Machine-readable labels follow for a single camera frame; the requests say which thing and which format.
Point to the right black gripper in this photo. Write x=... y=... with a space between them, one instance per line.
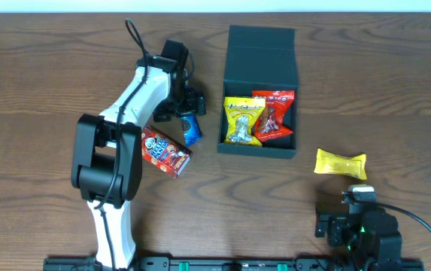
x=323 y=223

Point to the small yellow snack packet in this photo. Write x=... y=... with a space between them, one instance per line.
x=329 y=163

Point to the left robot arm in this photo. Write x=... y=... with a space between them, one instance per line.
x=107 y=159

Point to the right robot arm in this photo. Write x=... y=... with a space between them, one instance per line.
x=385 y=254

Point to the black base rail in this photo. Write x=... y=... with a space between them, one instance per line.
x=166 y=264

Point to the black open gift box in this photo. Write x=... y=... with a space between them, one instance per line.
x=261 y=58

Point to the blue Oreo cookie pack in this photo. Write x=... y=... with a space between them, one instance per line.
x=191 y=130

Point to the red Hello Panda box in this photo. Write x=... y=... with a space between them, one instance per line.
x=166 y=154

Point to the yellow Hacks candy bag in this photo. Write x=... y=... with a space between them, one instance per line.
x=242 y=114

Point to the red Hacks candy bag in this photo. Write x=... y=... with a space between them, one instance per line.
x=270 y=123

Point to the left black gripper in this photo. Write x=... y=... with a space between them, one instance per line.
x=184 y=108

